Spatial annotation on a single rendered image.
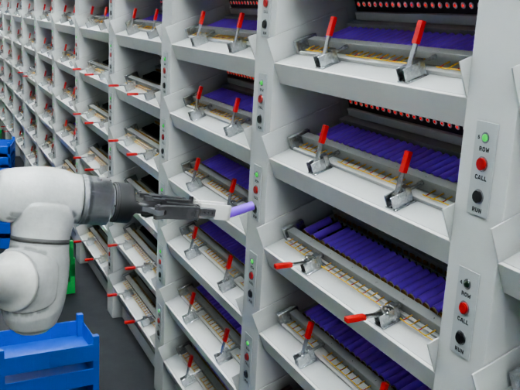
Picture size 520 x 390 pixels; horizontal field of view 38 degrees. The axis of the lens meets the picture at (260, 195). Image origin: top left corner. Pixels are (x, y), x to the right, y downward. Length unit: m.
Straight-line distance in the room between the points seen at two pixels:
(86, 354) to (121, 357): 0.41
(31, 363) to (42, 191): 1.10
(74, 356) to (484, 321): 1.58
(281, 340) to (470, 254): 0.69
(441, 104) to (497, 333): 0.32
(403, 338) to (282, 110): 0.58
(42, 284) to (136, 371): 1.41
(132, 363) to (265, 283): 1.18
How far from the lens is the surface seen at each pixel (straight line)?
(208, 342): 2.07
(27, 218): 1.32
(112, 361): 2.76
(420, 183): 1.20
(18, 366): 2.35
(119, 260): 3.03
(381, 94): 1.20
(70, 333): 2.57
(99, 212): 1.35
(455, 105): 1.05
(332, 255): 1.44
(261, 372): 1.73
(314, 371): 1.51
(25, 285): 1.30
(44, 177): 1.33
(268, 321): 1.68
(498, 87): 0.98
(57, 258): 1.34
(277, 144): 1.56
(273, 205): 1.59
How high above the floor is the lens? 1.21
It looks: 13 degrees down
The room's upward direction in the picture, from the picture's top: 3 degrees clockwise
